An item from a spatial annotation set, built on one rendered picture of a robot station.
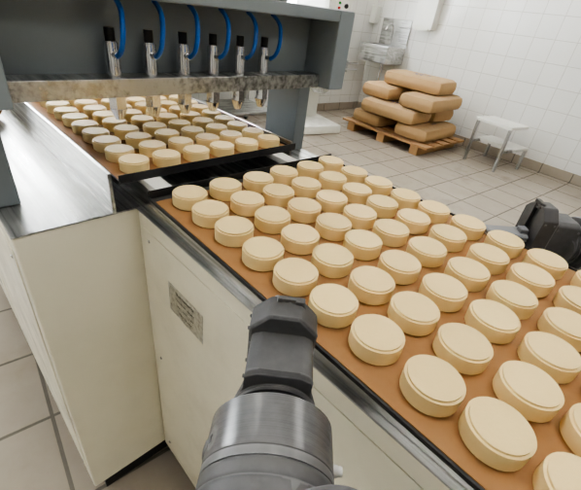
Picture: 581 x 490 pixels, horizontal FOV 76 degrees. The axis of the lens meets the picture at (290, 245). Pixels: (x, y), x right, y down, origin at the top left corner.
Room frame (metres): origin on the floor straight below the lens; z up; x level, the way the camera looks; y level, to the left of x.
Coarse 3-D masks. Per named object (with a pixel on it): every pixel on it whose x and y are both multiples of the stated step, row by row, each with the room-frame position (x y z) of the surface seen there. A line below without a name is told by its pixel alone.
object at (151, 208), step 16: (128, 192) 0.62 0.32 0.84; (144, 192) 0.58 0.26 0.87; (192, 240) 0.47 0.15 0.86; (208, 256) 0.44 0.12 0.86; (224, 272) 0.41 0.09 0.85; (240, 288) 0.39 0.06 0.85; (256, 304) 0.37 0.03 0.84; (336, 368) 0.27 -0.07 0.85; (352, 384) 0.26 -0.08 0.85; (368, 400) 0.24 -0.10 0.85; (384, 416) 0.23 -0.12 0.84
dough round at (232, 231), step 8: (232, 216) 0.43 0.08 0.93; (216, 224) 0.41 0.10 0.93; (224, 224) 0.41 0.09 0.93; (232, 224) 0.41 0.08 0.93; (240, 224) 0.41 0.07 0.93; (248, 224) 0.42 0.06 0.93; (216, 232) 0.40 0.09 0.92; (224, 232) 0.39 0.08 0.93; (232, 232) 0.39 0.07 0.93; (240, 232) 0.39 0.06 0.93; (248, 232) 0.40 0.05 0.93; (224, 240) 0.39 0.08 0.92; (232, 240) 0.39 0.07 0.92; (240, 240) 0.39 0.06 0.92
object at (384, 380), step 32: (192, 224) 0.43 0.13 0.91; (448, 224) 0.54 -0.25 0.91; (224, 256) 0.37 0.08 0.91; (288, 256) 0.39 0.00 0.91; (448, 256) 0.44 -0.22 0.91; (256, 288) 0.32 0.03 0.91; (416, 288) 0.36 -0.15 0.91; (448, 320) 0.31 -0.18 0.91; (352, 352) 0.24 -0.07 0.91; (416, 352) 0.25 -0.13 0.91; (512, 352) 0.27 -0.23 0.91; (384, 384) 0.21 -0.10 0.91; (480, 384) 0.23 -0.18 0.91; (576, 384) 0.24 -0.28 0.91; (416, 416) 0.19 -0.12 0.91; (448, 416) 0.19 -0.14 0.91; (448, 448) 0.16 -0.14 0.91; (544, 448) 0.17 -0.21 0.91; (480, 480) 0.14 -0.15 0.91; (512, 480) 0.14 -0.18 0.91
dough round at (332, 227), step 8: (320, 216) 0.47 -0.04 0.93; (328, 216) 0.47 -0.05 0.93; (336, 216) 0.47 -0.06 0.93; (344, 216) 0.48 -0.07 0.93; (320, 224) 0.45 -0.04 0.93; (328, 224) 0.45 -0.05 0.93; (336, 224) 0.45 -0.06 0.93; (344, 224) 0.45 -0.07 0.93; (320, 232) 0.44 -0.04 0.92; (328, 232) 0.44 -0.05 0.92; (336, 232) 0.44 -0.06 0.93; (344, 232) 0.44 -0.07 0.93; (336, 240) 0.44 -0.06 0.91
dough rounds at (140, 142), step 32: (160, 96) 1.07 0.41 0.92; (64, 128) 0.76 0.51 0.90; (96, 128) 0.73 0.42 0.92; (128, 128) 0.76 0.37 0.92; (160, 128) 0.80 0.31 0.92; (192, 128) 0.82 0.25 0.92; (224, 128) 0.86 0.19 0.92; (256, 128) 0.89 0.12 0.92; (128, 160) 0.59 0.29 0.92; (160, 160) 0.63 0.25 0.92; (192, 160) 0.67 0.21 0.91
